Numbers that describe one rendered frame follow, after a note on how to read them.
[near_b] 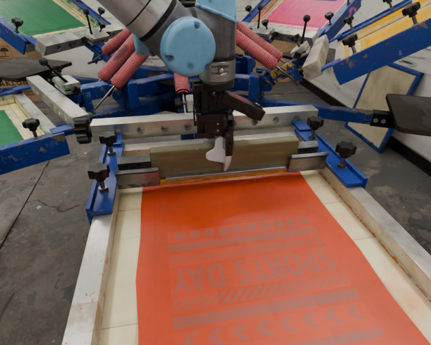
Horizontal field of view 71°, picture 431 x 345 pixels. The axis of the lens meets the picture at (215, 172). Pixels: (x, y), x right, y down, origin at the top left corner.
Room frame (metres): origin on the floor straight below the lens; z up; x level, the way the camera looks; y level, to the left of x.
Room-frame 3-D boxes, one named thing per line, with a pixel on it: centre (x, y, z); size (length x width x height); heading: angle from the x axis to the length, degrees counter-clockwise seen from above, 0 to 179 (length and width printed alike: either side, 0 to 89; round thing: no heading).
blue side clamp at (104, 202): (0.61, 0.26, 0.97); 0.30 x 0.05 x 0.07; 10
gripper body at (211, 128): (0.63, 0.00, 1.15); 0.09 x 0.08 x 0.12; 100
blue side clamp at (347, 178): (0.70, -0.29, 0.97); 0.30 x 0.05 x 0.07; 10
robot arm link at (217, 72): (0.63, 0.00, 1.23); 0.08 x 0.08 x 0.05
